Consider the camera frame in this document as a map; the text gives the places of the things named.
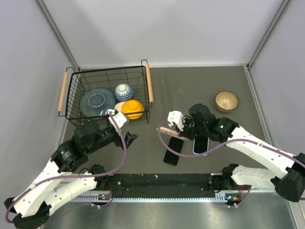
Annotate pink phone case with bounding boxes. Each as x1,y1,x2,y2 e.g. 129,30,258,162
160,126,188,141

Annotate left wooden basket handle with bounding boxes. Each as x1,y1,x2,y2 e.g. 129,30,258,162
58,71,68,113

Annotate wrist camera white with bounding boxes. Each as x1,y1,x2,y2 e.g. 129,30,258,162
167,111,184,131
105,109,130,128

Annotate light blue phone case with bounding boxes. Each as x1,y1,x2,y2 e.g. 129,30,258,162
192,136,210,156

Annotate wooden basket handle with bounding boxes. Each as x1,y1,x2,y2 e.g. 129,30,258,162
58,71,68,113
145,63,154,103

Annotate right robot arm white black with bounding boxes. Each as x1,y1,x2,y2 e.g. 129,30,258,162
178,104,305,202

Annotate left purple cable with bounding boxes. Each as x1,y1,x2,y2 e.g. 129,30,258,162
4,114,128,224

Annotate black smartphone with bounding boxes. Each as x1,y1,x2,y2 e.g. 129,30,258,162
163,137,184,167

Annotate cream white bowl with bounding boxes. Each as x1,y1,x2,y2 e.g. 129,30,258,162
114,102,125,112

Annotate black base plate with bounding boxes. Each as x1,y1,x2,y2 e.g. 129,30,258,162
95,173,253,198

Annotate black wire basket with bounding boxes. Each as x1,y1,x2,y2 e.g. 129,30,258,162
57,59,153,126

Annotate yellow bowl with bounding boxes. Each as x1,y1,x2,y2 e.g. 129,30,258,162
121,100,144,120

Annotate purple cable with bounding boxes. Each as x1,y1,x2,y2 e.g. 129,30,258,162
156,121,305,208
4,114,128,224

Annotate gold brown bowl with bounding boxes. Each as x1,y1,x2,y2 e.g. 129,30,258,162
214,91,239,113

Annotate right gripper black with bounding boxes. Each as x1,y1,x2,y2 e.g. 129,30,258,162
175,117,207,141

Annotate white slotted cable duct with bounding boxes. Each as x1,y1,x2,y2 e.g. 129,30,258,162
71,193,240,203

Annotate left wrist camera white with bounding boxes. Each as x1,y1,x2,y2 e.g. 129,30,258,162
105,109,130,128

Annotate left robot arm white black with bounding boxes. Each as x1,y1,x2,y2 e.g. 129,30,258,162
4,121,138,229

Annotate dark blue ceramic plate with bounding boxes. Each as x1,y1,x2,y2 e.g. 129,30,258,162
80,88,116,117

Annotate blue white patterned bowl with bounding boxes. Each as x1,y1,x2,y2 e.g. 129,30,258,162
114,83,133,102

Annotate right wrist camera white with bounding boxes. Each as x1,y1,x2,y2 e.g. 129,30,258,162
167,111,184,131

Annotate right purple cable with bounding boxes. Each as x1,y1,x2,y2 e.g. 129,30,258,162
156,121,305,208

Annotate right wooden basket handle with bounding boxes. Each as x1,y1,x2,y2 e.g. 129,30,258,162
145,63,154,103

